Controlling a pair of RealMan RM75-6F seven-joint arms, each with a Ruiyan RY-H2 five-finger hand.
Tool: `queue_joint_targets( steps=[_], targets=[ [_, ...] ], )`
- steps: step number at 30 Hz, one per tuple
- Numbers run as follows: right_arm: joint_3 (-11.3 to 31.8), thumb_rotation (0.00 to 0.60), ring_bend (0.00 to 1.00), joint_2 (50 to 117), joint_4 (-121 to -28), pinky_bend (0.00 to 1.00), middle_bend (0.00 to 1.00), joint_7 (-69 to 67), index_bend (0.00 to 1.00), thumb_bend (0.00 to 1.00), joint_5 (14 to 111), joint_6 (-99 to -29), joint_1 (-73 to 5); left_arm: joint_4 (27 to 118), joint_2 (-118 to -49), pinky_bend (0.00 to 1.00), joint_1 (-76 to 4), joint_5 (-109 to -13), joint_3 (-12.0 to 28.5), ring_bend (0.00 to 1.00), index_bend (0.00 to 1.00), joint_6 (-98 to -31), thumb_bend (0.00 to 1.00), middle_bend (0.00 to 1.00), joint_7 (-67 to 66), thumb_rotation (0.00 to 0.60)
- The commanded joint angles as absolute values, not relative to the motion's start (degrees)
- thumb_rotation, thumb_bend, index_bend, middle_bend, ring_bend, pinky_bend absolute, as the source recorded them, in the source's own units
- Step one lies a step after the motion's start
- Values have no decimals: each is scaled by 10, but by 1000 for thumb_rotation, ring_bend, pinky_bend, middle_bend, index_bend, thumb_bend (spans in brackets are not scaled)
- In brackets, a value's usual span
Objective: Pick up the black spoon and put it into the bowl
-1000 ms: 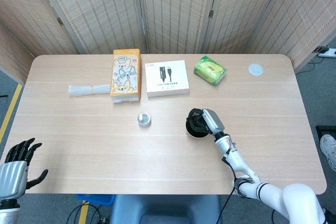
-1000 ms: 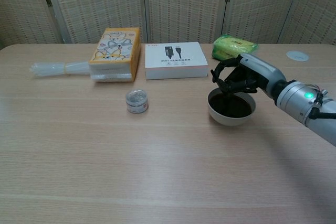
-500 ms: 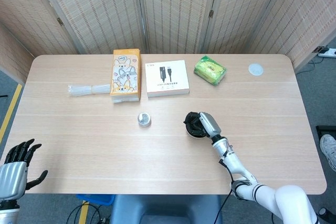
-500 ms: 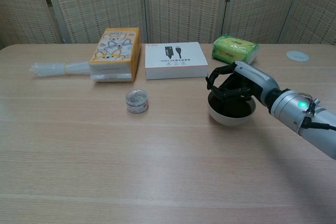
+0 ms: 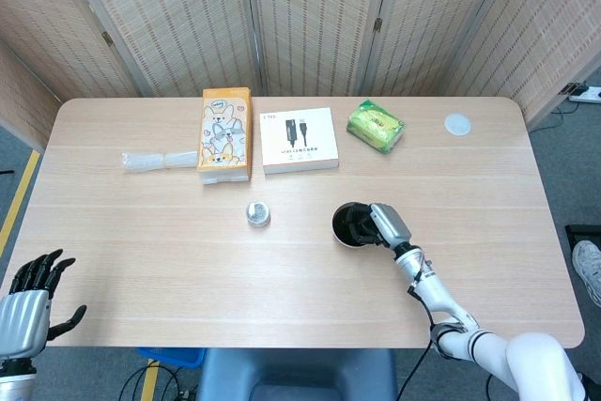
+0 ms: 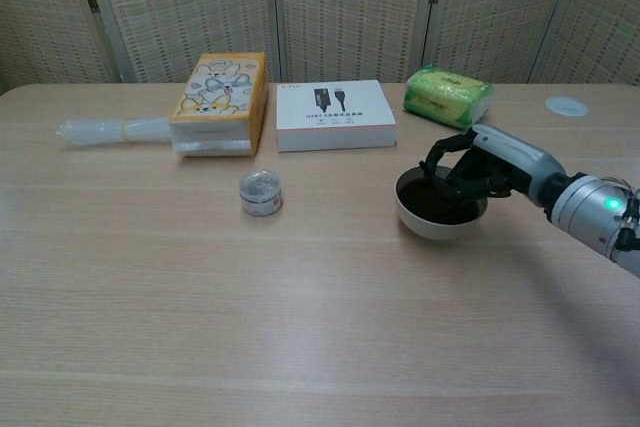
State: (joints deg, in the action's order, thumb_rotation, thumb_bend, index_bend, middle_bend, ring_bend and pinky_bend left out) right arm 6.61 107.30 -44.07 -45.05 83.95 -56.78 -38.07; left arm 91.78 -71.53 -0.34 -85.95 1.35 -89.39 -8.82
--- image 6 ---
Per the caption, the white USB cable box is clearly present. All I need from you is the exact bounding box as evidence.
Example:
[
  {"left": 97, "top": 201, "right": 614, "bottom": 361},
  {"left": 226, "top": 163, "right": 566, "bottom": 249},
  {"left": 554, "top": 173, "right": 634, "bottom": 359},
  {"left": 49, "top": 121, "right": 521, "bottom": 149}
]
[{"left": 275, "top": 79, "right": 400, "bottom": 153}]

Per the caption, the green tissue pack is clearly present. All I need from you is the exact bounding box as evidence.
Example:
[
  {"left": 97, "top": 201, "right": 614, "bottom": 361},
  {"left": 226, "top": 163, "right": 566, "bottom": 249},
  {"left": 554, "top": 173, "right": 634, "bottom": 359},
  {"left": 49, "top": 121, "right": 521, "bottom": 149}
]
[{"left": 402, "top": 64, "right": 496, "bottom": 131}]

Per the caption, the orange corgi tissue pack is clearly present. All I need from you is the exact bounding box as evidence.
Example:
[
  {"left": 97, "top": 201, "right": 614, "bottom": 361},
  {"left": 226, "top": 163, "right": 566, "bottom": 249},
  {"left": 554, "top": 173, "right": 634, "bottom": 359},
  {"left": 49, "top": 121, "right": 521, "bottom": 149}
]
[{"left": 167, "top": 51, "right": 269, "bottom": 158}]

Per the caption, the white round lid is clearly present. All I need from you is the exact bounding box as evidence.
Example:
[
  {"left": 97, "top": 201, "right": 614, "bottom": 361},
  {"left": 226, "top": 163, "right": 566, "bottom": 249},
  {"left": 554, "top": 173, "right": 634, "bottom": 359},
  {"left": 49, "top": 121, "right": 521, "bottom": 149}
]
[{"left": 544, "top": 95, "right": 589, "bottom": 116}]

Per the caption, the woven folding screen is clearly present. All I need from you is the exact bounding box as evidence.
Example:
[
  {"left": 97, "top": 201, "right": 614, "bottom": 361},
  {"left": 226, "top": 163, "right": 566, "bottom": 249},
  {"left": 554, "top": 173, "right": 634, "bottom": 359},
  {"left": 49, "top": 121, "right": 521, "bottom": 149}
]
[{"left": 0, "top": 0, "right": 640, "bottom": 93}]

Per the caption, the small round tin can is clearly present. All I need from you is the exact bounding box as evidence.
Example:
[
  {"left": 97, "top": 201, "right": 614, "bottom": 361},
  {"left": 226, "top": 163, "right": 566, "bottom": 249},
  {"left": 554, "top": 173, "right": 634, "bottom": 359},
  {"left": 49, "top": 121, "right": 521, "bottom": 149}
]
[{"left": 238, "top": 171, "right": 284, "bottom": 218}]

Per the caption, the cup of dark coffee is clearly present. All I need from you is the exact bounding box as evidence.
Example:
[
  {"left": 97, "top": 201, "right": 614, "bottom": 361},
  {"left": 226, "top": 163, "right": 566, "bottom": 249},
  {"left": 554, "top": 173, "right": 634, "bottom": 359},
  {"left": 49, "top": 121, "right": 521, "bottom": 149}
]
[{"left": 394, "top": 168, "right": 490, "bottom": 242}]

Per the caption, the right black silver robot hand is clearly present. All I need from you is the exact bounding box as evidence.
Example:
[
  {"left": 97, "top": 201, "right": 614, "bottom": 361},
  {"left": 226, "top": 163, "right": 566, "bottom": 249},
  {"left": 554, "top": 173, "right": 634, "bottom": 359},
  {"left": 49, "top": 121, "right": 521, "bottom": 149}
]
[{"left": 418, "top": 124, "right": 569, "bottom": 208}]

